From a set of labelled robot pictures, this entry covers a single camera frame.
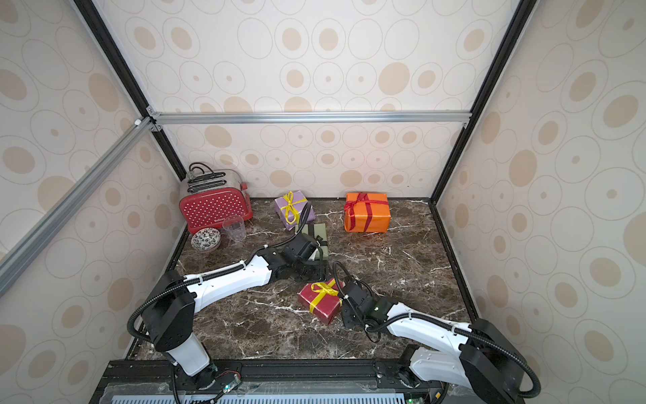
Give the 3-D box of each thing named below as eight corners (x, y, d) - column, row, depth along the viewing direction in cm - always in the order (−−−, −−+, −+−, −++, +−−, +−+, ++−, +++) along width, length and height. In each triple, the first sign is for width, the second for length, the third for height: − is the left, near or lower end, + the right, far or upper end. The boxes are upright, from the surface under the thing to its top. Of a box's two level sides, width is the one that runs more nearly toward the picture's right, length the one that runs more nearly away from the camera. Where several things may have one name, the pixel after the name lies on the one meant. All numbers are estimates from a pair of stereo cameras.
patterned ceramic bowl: (193, 252, 103) (188, 245, 100) (200, 234, 109) (196, 227, 105) (219, 252, 103) (215, 245, 100) (225, 234, 109) (221, 227, 106)
